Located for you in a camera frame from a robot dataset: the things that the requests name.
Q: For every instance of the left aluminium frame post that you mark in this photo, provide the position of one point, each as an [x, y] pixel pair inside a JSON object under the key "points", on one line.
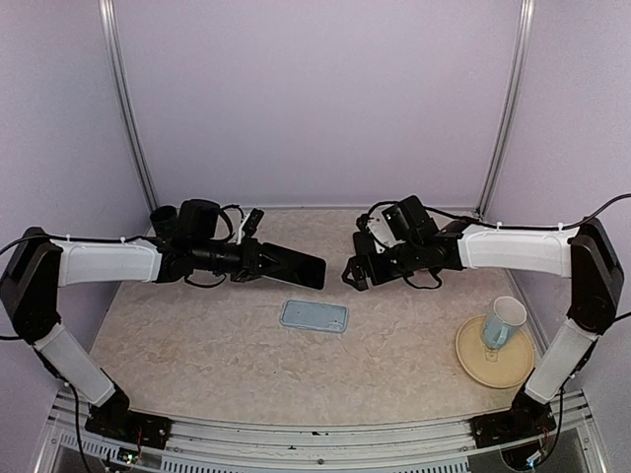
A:
{"points": [[116, 63]]}

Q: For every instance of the light blue mug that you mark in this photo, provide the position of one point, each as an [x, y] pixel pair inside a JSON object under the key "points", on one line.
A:
{"points": [[505, 319]]}

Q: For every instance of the black cylindrical cup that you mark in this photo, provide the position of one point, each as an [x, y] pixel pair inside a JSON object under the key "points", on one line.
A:
{"points": [[164, 221]]}

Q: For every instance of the beige plate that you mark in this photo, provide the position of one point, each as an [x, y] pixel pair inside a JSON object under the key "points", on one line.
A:
{"points": [[507, 367]]}

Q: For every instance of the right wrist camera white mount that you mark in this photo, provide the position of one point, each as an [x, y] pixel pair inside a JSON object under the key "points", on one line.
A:
{"points": [[377, 231]]}

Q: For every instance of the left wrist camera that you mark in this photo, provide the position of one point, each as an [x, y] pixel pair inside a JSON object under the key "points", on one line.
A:
{"points": [[249, 224]]}

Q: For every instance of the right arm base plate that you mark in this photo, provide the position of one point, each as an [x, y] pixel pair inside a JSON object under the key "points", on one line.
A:
{"points": [[508, 426]]}

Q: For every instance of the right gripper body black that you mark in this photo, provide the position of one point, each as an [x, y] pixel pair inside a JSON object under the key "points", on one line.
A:
{"points": [[409, 259]]}

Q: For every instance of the light blue phone case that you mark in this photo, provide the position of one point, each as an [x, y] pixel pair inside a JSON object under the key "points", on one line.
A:
{"points": [[320, 317]]}

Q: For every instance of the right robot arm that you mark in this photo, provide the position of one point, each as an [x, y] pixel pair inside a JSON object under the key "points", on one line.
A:
{"points": [[581, 253]]}

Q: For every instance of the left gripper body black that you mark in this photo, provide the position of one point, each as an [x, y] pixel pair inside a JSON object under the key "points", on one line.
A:
{"points": [[240, 265]]}

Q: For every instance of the aluminium frame post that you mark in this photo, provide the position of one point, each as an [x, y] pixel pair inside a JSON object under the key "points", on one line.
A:
{"points": [[511, 100], [116, 63]]}

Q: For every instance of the dark phone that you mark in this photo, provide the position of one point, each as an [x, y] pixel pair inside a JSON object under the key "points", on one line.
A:
{"points": [[306, 271]]}

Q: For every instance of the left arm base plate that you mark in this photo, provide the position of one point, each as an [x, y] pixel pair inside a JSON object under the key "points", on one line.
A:
{"points": [[138, 428]]}

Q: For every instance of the front aluminium rail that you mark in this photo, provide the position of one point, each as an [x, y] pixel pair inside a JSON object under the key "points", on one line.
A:
{"points": [[435, 436]]}

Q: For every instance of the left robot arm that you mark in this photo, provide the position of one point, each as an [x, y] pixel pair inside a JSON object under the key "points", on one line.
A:
{"points": [[43, 265]]}

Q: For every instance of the right aluminium frame post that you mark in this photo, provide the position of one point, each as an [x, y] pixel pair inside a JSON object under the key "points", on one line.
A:
{"points": [[511, 100]]}

